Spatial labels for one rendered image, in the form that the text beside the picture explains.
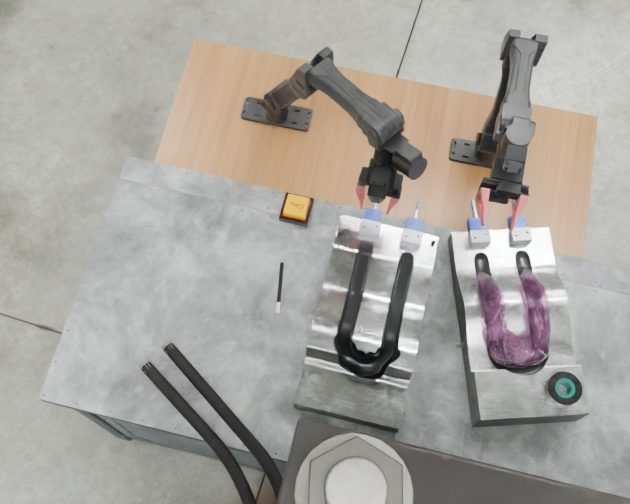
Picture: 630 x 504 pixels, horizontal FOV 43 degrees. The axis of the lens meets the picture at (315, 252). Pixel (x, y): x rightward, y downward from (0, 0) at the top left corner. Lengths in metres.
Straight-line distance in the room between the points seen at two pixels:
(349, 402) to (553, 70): 1.97
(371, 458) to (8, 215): 2.62
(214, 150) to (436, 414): 0.94
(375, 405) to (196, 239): 0.65
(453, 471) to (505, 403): 1.17
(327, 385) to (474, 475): 1.20
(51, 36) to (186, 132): 1.40
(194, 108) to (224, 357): 0.74
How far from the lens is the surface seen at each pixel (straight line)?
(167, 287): 2.16
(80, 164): 3.28
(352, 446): 0.78
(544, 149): 2.39
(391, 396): 2.00
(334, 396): 1.99
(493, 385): 1.99
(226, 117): 2.35
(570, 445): 2.13
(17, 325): 3.10
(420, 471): 0.82
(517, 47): 2.00
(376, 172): 1.86
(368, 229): 2.06
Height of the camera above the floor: 2.81
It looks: 69 degrees down
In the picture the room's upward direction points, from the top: 2 degrees clockwise
